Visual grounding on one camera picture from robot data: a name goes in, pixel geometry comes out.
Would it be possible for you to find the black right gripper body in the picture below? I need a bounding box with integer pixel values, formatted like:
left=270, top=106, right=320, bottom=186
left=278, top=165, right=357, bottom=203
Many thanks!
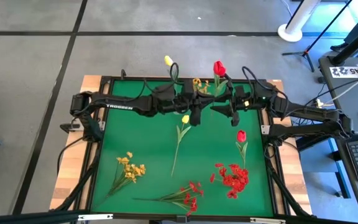
left=230, top=84, right=253, bottom=127

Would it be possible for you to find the black table rim frame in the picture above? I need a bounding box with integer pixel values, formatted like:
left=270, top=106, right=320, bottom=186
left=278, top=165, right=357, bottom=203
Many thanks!
left=85, top=75, right=281, bottom=222

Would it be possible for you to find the black frame strut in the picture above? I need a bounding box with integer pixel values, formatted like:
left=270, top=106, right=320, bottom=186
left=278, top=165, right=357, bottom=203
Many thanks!
left=265, top=155, right=312, bottom=218
left=53, top=152, right=102, bottom=215

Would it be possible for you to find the green felt mat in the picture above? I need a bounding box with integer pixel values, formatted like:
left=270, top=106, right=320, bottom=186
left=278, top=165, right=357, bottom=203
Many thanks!
left=90, top=79, right=275, bottom=218

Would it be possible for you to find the black tripod stand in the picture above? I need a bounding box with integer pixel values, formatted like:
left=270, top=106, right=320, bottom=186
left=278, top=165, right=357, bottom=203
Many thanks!
left=282, top=0, right=354, bottom=73

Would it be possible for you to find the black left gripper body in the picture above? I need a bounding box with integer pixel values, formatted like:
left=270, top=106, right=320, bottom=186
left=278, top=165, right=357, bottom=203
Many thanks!
left=180, top=79, right=205, bottom=127

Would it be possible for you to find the blue table leg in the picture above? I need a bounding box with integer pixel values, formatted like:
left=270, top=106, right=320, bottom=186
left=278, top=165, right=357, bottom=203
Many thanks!
left=327, top=136, right=352, bottom=200

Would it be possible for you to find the red dense flower bunch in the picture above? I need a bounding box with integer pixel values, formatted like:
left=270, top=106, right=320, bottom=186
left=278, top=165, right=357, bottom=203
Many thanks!
left=209, top=162, right=250, bottom=200

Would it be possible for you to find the yellow small-blossom flower bunch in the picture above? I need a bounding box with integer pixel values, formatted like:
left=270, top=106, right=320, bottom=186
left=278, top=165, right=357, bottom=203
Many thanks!
left=192, top=77, right=211, bottom=95
left=104, top=151, right=147, bottom=200

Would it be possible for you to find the wooden table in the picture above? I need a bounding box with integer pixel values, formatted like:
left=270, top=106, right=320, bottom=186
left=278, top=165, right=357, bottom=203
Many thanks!
left=48, top=74, right=313, bottom=218

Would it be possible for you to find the red long-stemmed flower bunch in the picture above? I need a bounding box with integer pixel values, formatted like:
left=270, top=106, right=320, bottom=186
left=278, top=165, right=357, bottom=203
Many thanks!
left=131, top=180, right=205, bottom=217

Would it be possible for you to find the silver bracket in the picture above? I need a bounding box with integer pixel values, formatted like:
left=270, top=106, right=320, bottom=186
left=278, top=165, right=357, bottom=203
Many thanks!
left=78, top=213, right=114, bottom=222
left=249, top=217, right=287, bottom=224

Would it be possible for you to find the black slanted beam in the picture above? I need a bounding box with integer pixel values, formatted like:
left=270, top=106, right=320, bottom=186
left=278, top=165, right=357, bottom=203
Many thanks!
left=330, top=18, right=358, bottom=67

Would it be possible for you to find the red tulip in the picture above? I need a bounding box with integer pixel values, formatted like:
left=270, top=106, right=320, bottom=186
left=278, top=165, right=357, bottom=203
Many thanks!
left=213, top=60, right=229, bottom=98
left=234, top=129, right=249, bottom=169

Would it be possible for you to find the yellow tulip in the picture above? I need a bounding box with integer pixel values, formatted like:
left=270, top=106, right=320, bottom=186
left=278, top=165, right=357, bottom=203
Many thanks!
left=170, top=114, right=192, bottom=177
left=163, top=55, right=180, bottom=82

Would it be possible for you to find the white pole with round base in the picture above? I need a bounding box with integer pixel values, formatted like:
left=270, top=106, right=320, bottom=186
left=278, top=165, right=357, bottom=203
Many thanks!
left=277, top=0, right=322, bottom=43

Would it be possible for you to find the white paper label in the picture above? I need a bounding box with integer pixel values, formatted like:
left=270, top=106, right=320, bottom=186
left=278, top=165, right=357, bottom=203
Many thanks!
left=329, top=65, right=358, bottom=79

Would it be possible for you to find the black aluminium bar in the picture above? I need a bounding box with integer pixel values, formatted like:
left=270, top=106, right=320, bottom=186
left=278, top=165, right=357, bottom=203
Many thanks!
left=0, top=210, right=90, bottom=224

